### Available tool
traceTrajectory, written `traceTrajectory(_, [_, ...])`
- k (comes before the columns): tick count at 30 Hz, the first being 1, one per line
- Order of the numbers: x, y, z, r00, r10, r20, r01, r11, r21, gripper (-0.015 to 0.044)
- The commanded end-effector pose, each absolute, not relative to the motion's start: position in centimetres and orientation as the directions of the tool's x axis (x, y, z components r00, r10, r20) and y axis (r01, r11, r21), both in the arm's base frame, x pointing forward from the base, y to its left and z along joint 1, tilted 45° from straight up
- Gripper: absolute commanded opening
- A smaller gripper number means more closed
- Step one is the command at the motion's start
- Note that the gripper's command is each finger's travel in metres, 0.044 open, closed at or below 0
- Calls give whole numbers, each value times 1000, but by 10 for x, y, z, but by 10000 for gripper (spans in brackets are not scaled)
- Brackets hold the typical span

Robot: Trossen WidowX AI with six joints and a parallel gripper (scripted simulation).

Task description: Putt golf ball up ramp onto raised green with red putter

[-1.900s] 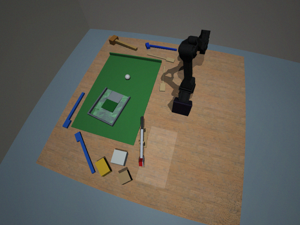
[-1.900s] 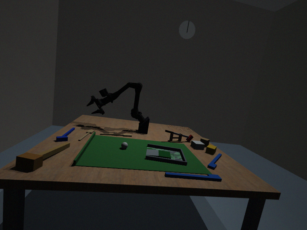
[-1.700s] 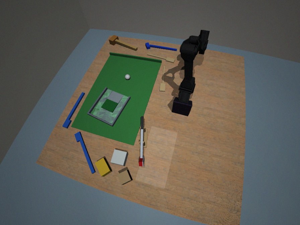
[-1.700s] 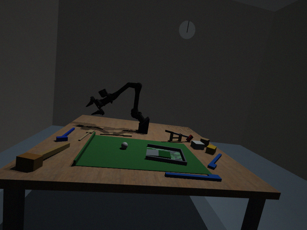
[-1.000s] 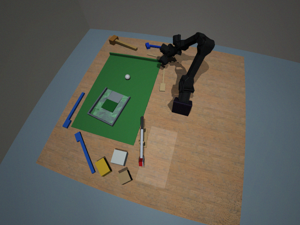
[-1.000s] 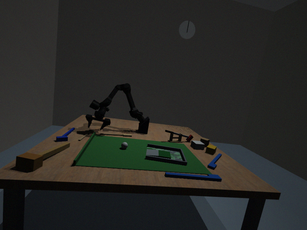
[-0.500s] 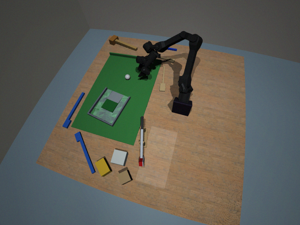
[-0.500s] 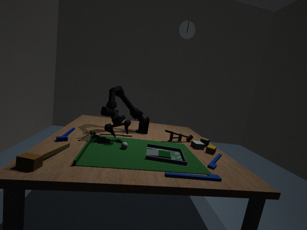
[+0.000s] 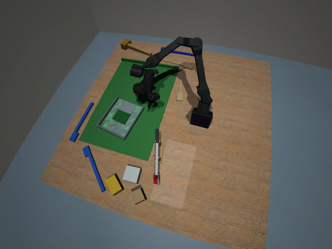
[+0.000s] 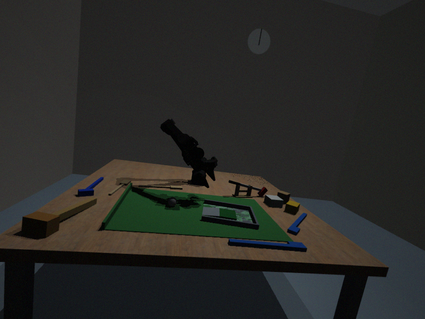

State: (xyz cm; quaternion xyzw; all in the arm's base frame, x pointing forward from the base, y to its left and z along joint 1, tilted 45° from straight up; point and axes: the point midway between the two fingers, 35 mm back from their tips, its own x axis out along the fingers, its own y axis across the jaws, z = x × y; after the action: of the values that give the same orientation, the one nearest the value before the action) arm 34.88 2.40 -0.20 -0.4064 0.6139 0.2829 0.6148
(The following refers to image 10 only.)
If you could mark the green flat mat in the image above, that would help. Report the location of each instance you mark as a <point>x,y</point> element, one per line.
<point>147,210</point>

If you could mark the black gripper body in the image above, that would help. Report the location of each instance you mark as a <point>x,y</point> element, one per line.
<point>200,170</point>

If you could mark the tan square block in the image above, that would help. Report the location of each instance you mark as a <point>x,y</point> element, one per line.
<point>284,196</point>

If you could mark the yellow rectangular block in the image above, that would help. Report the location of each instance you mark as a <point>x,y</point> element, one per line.
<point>292,207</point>

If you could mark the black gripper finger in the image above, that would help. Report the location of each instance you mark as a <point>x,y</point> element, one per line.
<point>210,172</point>
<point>203,181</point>

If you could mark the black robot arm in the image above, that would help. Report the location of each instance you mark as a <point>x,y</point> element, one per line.
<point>188,146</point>

